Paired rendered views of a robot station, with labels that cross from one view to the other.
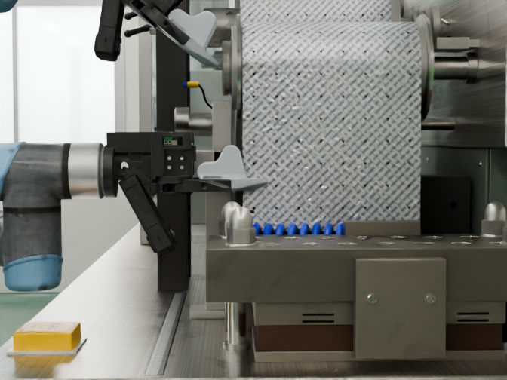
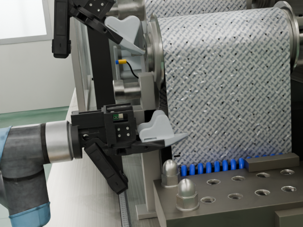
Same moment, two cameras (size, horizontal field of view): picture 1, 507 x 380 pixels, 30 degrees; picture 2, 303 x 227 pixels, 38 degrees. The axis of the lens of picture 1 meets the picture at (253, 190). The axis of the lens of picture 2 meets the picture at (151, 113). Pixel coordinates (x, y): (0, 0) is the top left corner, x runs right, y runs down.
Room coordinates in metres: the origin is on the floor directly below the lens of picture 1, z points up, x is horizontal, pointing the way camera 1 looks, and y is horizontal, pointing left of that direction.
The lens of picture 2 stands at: (0.45, 0.10, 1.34)
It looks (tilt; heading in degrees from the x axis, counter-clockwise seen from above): 13 degrees down; 356
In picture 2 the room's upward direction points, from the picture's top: 5 degrees counter-clockwise
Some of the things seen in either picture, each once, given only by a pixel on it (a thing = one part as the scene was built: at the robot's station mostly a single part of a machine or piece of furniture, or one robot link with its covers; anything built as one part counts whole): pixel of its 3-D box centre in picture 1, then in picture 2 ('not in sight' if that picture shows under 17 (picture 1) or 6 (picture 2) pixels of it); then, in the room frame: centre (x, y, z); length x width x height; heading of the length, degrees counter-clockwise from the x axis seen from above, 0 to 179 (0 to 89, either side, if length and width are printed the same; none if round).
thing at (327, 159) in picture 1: (331, 167); (230, 119); (1.25, -0.10, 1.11); 0.23 x 0.01 x 0.18; 91
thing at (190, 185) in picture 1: (197, 185); (140, 145); (1.22, 0.07, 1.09); 0.09 x 0.05 x 0.02; 90
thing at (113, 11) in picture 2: not in sight; (105, 11); (1.56, 0.11, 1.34); 0.06 x 0.03 x 0.03; 91
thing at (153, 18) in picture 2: (238, 68); (156, 52); (1.31, 0.02, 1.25); 0.15 x 0.01 x 0.15; 1
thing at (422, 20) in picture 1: (420, 68); (282, 38); (1.31, -0.23, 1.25); 0.15 x 0.01 x 0.15; 1
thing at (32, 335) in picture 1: (47, 336); not in sight; (1.14, 0.25, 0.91); 0.07 x 0.07 x 0.02; 1
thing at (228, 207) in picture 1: (231, 219); (170, 171); (1.18, 0.03, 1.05); 0.04 x 0.04 x 0.04
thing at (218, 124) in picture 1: (209, 209); (143, 146); (1.34, 0.06, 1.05); 0.06 x 0.05 x 0.31; 91
